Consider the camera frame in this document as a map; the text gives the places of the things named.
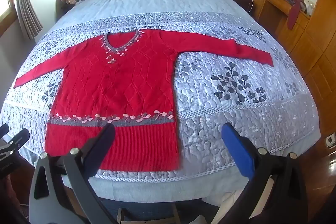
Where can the white radiator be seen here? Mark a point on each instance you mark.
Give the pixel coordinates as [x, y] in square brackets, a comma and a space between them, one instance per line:
[27, 8]

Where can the white cloth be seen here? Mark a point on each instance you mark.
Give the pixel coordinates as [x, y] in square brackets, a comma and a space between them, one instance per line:
[235, 199]

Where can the wall socket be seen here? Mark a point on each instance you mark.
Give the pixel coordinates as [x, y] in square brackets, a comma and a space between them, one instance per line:
[330, 139]

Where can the grey floral quilted bedspread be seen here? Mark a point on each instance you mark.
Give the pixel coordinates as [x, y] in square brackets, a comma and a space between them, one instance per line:
[223, 29]

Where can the red knitted sweater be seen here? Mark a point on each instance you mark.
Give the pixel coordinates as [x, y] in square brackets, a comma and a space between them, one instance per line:
[118, 87]

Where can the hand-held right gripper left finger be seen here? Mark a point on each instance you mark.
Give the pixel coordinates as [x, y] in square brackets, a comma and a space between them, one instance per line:
[104, 140]

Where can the wooden window frame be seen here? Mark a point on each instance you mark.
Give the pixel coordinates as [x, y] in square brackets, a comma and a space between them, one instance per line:
[8, 18]

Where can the dark red hanging cloth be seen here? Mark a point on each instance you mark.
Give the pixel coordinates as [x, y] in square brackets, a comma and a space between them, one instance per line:
[294, 12]

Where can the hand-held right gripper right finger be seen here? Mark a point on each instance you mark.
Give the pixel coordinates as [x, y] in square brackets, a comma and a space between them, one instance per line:
[236, 148]

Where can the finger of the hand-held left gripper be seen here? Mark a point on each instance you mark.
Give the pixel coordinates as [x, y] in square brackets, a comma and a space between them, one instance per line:
[3, 129]
[14, 141]

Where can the wooden cabinet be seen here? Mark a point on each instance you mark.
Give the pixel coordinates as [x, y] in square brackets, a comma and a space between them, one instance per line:
[309, 37]

